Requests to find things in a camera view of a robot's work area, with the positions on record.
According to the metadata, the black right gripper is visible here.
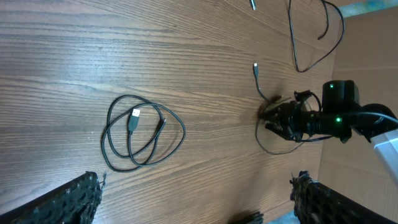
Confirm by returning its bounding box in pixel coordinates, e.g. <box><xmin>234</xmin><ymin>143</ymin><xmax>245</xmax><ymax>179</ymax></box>
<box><xmin>257</xmin><ymin>96</ymin><xmax>307</xmax><ymax>142</ymax></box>

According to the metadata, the black thin USB cable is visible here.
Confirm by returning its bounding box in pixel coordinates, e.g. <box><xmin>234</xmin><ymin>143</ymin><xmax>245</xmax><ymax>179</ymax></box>
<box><xmin>101</xmin><ymin>94</ymin><xmax>187</xmax><ymax>174</ymax></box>

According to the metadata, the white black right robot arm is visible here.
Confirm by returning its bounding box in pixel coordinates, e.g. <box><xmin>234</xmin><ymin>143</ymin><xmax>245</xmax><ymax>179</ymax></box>
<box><xmin>257</xmin><ymin>80</ymin><xmax>397</xmax><ymax>181</ymax></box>

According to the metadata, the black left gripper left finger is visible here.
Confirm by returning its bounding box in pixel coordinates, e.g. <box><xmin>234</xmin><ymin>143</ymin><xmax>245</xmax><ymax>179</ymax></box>
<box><xmin>1</xmin><ymin>171</ymin><xmax>106</xmax><ymax>224</ymax></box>

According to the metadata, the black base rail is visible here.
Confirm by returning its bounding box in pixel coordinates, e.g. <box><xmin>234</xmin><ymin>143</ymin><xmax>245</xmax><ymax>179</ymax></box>
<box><xmin>228</xmin><ymin>212</ymin><xmax>264</xmax><ymax>224</ymax></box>

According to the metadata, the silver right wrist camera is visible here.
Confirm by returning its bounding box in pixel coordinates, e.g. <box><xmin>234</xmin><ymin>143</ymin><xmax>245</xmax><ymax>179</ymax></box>
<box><xmin>294</xmin><ymin>90</ymin><xmax>312</xmax><ymax>103</ymax></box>

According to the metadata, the black USB cable thick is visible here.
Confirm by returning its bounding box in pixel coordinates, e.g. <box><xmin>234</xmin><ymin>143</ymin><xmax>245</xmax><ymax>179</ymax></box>
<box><xmin>249</xmin><ymin>0</ymin><xmax>346</xmax><ymax>73</ymax></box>

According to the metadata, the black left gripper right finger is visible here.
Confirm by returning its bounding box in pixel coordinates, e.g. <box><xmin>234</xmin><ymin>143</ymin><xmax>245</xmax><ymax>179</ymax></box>
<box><xmin>289</xmin><ymin>170</ymin><xmax>395</xmax><ymax>224</ymax></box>

